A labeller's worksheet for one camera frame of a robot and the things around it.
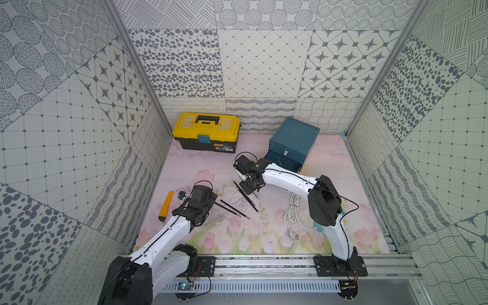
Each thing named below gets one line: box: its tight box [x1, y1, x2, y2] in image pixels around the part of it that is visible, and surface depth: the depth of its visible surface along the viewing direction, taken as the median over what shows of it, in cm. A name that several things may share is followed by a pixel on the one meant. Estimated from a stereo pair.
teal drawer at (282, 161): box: [263, 148, 304, 173], surface depth 94 cm
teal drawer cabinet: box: [268, 116, 321, 164], surface depth 92 cm
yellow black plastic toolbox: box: [171, 112, 241, 154], surface depth 104 cm
